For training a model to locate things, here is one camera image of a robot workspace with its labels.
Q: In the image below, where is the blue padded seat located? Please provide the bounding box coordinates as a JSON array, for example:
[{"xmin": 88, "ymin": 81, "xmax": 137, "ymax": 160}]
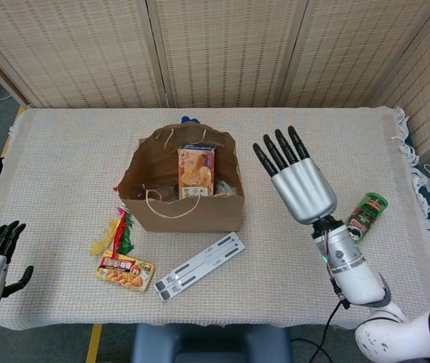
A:
[{"xmin": 130, "ymin": 323, "xmax": 291, "ymax": 363}]

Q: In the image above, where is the clear plastic bottle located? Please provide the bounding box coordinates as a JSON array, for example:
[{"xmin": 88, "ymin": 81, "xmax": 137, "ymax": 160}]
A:
[{"xmin": 135, "ymin": 183, "xmax": 180, "ymax": 202}]

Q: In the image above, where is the blue-orange cookie box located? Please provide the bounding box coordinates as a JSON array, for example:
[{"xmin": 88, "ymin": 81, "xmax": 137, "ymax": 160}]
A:
[{"xmin": 176, "ymin": 142, "xmax": 217, "ymax": 200}]

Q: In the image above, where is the grey folding laptop stand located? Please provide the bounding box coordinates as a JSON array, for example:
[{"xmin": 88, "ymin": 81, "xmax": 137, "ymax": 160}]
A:
[{"xmin": 153, "ymin": 231, "xmax": 246, "ymax": 303}]

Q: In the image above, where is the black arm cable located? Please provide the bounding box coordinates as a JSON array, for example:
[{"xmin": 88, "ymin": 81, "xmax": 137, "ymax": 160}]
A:
[{"xmin": 290, "ymin": 298, "xmax": 347, "ymax": 363}]

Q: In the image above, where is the green chips can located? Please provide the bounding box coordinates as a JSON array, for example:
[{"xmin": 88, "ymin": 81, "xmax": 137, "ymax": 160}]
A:
[{"xmin": 346, "ymin": 192, "xmax": 389, "ymax": 247}]

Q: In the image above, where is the yellow curry box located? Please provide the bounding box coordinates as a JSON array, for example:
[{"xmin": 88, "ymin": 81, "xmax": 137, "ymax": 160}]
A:
[{"xmin": 96, "ymin": 253, "xmax": 156, "ymax": 293}]

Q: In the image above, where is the plastic bag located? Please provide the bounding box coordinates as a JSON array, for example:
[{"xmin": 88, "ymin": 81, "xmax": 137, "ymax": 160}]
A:
[{"xmin": 214, "ymin": 179, "xmax": 238, "ymax": 198}]

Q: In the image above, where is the brown paper shopping bag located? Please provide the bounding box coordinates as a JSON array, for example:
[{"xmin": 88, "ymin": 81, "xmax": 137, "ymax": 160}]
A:
[{"xmin": 118, "ymin": 124, "xmax": 245, "ymax": 234}]

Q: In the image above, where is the woven folding screen panel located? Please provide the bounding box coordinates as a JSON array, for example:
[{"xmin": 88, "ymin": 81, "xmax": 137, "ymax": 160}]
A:
[
  {"xmin": 279, "ymin": 0, "xmax": 430, "ymax": 109},
  {"xmin": 0, "ymin": 0, "xmax": 165, "ymax": 110},
  {"xmin": 369, "ymin": 0, "xmax": 430, "ymax": 156},
  {"xmin": 146, "ymin": 0, "xmax": 309, "ymax": 109}
]

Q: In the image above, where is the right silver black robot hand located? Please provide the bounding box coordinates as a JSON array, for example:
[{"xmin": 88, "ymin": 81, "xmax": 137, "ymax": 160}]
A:
[{"xmin": 252, "ymin": 126, "xmax": 338, "ymax": 226}]

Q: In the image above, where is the colourful feather toy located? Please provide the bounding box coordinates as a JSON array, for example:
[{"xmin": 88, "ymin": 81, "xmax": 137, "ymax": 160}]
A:
[{"xmin": 89, "ymin": 206, "xmax": 136, "ymax": 258}]

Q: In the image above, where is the beige woven tablecloth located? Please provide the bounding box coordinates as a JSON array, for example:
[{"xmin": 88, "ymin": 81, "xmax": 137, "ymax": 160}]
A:
[{"xmin": 0, "ymin": 106, "xmax": 430, "ymax": 329}]

